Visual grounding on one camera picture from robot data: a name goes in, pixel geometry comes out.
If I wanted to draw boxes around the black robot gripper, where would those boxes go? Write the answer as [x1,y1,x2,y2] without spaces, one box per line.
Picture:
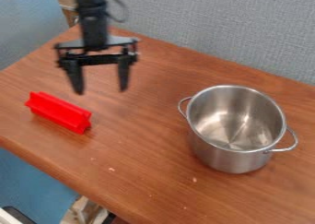
[55,4,138,95]

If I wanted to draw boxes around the red plastic block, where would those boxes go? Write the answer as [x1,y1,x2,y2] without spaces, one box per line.
[25,92,91,134]

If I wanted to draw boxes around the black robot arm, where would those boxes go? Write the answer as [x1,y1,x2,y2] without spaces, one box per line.
[55,0,138,95]

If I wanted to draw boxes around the stainless steel pot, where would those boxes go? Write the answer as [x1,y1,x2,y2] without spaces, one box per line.
[178,85,297,174]

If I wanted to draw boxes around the black and white floor object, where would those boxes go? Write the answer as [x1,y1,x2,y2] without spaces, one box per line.
[0,206,37,224]

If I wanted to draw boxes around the beige wooden shelf unit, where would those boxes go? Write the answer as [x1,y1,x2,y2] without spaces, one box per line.
[58,0,78,27]

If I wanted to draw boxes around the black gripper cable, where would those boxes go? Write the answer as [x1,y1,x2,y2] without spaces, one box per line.
[105,0,131,24]

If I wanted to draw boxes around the wooden table leg frame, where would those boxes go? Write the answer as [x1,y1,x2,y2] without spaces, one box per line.
[61,196,109,224]

